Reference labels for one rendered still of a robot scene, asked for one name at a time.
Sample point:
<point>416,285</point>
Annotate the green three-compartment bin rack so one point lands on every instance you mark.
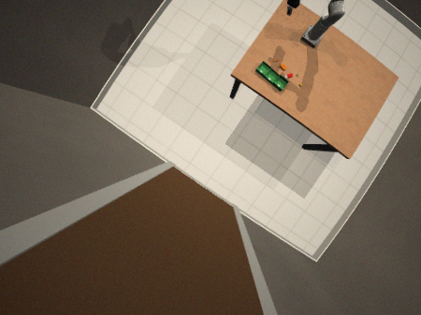
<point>273,75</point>

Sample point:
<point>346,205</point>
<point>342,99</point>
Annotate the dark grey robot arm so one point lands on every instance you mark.
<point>335,10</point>

